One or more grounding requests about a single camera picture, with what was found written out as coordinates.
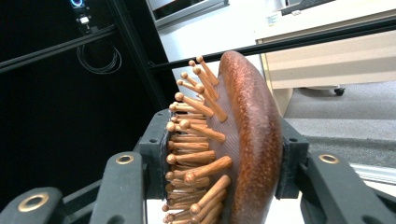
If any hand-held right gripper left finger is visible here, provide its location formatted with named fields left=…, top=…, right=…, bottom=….
left=89, top=108, right=171, bottom=224

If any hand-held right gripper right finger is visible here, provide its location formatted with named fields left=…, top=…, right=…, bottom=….
left=275, top=117, right=396, bottom=224

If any brown wooden hairbrush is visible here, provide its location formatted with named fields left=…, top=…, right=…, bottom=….
left=162, top=49, right=285, bottom=224

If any light wooden desk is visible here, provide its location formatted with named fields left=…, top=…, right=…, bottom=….
left=255, top=8, right=396, bottom=117

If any white cabinet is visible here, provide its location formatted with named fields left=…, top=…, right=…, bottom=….
left=157, top=0, right=273, bottom=94

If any grey framed panel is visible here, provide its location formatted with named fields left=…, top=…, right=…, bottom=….
left=146, top=0, right=231, bottom=29

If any aluminium floor rail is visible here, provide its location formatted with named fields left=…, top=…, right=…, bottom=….
left=349, top=161, right=396, bottom=185

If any coiled black cable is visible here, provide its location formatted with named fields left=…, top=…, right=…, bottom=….
left=76, top=43, right=123, bottom=76

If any black frame post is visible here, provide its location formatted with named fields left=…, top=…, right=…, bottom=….
left=104, top=0, right=180, bottom=112

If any black frame crossbar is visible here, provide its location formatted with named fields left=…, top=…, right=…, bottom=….
left=148, top=14, right=396, bottom=72

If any black frame side bar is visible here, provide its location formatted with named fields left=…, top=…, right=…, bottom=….
left=0, top=25, right=119, bottom=75

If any device with blue ring light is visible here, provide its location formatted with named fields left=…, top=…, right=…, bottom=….
left=69, top=0, right=95, bottom=35

